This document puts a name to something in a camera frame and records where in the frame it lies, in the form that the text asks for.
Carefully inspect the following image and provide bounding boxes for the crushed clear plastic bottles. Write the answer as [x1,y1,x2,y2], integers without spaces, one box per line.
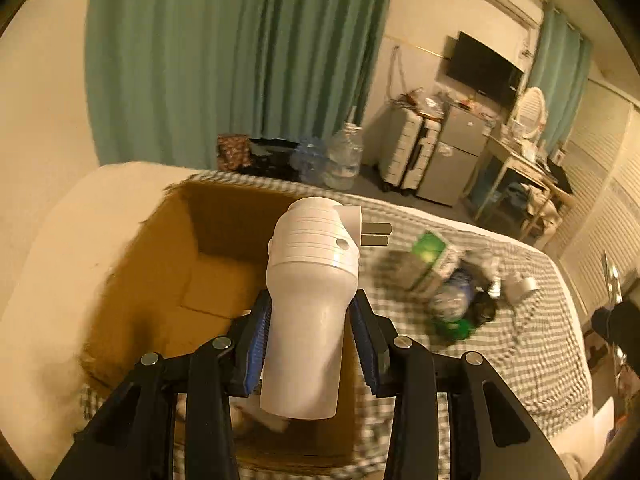
[290,135,331,186]

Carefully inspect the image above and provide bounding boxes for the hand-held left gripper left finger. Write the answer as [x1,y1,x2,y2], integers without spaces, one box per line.
[50,290,273,480]

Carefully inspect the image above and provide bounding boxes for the oval white-framed mirror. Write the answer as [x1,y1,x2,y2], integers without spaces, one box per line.
[510,86,547,143]

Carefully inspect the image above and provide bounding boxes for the checkered blanket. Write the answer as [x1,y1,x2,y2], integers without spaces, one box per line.
[75,170,593,480]

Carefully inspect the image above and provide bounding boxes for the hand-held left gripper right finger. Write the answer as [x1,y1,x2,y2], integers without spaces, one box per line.
[350,290,576,480]

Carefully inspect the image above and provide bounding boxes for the green packet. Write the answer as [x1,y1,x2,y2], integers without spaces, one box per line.
[432,317,478,343]

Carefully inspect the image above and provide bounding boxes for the white cloth on chair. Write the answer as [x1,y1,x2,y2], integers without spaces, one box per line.
[527,192,561,228]

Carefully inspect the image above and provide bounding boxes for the clear plastic bag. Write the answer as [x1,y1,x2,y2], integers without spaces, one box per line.
[395,87,446,116]

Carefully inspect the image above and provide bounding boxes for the white louvered wardrobe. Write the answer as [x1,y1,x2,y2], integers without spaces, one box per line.
[545,80,640,311]

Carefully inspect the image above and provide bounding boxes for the black bag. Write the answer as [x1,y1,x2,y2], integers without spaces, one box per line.
[247,137,301,178]

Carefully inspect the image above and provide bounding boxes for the large clear water bottle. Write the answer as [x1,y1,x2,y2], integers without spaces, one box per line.
[322,122,363,191]

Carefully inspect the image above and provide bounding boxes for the white vanity desk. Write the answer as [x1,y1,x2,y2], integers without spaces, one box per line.
[462,135,576,241]

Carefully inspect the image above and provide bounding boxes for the cardboard box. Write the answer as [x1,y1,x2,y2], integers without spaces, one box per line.
[80,180,363,471]

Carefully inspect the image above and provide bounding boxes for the white suitcase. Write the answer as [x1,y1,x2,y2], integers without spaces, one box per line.
[377,107,443,193]

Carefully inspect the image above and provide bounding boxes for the black wall television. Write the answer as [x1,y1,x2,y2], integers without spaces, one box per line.
[445,31,526,108]

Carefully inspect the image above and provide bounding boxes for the wall cable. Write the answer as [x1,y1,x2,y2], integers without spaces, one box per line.
[392,45,407,98]

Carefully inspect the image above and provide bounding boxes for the white tape roll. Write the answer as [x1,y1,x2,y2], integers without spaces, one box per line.
[502,275,540,306]

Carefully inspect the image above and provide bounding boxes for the wide green curtain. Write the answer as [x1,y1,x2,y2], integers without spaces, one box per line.
[85,0,401,171]

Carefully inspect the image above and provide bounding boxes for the silver mini fridge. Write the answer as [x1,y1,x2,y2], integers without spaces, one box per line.
[417,102,493,208]

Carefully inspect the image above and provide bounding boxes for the clear plastic wrapper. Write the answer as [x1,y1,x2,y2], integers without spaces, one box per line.
[462,250,501,281]

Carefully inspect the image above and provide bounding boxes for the patterned brown bag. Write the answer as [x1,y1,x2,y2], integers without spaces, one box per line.
[216,133,252,171]

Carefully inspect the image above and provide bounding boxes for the white hair dryer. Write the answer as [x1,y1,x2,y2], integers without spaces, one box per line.
[259,197,393,420]

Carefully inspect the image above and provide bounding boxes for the small black object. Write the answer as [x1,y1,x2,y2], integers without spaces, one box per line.
[470,290,498,323]

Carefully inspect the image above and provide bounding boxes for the narrow green curtain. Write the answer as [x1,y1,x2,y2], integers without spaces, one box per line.
[525,7,593,151]

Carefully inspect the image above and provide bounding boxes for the green and white box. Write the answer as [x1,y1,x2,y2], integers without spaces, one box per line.
[407,230,463,293]

